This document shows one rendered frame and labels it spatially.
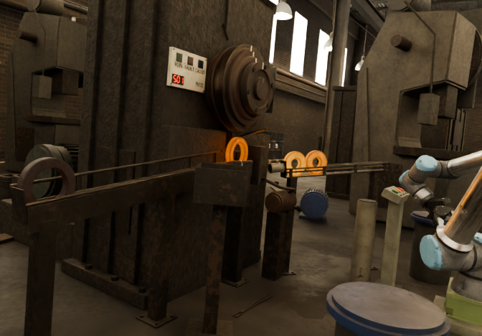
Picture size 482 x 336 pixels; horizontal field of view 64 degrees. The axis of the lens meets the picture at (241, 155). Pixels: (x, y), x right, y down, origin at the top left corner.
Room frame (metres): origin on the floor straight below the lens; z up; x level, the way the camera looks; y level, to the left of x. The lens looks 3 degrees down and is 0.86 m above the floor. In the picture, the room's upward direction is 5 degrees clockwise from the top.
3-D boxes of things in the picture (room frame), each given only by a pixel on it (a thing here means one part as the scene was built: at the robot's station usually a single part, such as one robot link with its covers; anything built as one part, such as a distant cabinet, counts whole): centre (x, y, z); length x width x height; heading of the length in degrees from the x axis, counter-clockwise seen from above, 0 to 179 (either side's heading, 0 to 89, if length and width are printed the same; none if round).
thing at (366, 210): (2.37, -0.81, 0.26); 0.12 x 0.12 x 0.52
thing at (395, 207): (2.32, -0.97, 0.31); 0.24 x 0.16 x 0.62; 147
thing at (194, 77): (1.93, 0.30, 1.15); 0.26 x 0.02 x 0.18; 147
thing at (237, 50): (2.16, 0.02, 1.12); 0.47 x 0.06 x 0.47; 147
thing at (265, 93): (2.10, -0.06, 1.12); 0.28 x 0.06 x 0.28; 147
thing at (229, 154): (2.16, 0.02, 0.75); 0.18 x 0.03 x 0.18; 147
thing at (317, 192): (4.26, -0.87, 0.17); 0.57 x 0.31 x 0.34; 167
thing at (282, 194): (2.36, -0.27, 0.27); 0.22 x 0.13 x 0.53; 147
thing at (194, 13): (2.39, 0.38, 0.88); 1.08 x 0.73 x 1.76; 147
